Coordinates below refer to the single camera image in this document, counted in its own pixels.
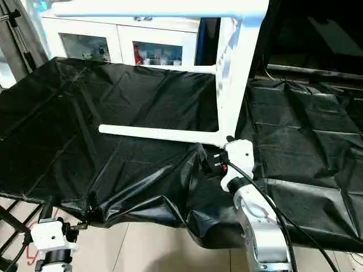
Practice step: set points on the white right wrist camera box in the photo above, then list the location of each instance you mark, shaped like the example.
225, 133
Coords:
241, 156

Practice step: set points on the white glass-door cabinet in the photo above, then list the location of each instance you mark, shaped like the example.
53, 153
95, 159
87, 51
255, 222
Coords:
113, 34

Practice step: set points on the silver metal bar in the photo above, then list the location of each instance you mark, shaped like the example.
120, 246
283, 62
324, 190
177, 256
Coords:
315, 70

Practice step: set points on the white plastic table top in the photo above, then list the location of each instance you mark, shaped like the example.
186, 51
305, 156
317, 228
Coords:
235, 73

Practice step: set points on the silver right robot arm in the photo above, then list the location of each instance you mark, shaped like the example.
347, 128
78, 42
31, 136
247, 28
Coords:
261, 221

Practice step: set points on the black folding table frame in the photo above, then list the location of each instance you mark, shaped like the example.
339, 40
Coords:
17, 226

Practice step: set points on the white plastic table leg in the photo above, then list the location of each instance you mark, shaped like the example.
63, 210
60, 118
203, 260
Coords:
176, 68
159, 134
159, 8

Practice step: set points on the grey curtain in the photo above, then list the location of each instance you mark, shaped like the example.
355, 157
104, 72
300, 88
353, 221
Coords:
22, 28

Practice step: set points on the black plastic mat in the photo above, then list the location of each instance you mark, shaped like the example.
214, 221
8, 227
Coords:
113, 113

